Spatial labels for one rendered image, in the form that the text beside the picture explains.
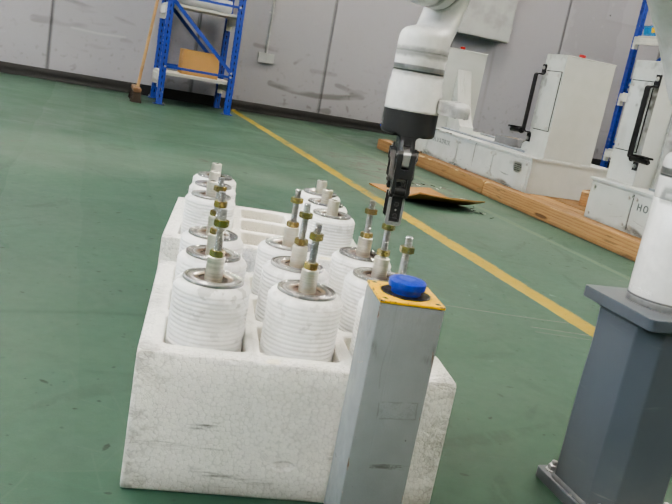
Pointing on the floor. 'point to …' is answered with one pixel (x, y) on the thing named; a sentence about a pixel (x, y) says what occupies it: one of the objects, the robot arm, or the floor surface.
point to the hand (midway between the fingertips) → (392, 211)
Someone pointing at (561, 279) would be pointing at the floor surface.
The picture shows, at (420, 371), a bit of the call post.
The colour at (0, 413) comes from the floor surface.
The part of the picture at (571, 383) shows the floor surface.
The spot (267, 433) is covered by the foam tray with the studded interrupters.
